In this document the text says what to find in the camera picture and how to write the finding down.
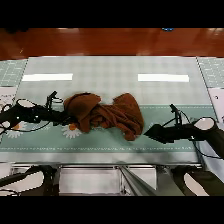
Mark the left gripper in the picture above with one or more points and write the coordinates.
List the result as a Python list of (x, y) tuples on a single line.
[(61, 117)]

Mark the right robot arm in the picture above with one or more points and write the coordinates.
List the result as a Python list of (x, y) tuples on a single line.
[(206, 131)]

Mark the brown garment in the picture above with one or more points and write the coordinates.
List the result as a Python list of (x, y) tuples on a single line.
[(106, 113)]

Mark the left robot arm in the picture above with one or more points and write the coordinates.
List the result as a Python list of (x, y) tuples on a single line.
[(23, 113)]

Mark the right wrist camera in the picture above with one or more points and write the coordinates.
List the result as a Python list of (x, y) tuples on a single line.
[(175, 113)]

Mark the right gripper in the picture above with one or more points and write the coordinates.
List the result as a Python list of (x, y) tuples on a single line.
[(161, 132)]

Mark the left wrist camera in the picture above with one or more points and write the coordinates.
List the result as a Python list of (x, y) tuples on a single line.
[(51, 99)]

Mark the silver frame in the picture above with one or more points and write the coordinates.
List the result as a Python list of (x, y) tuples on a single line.
[(133, 178)]

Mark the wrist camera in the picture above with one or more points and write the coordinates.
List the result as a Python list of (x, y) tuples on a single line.
[(51, 99), (175, 113)]

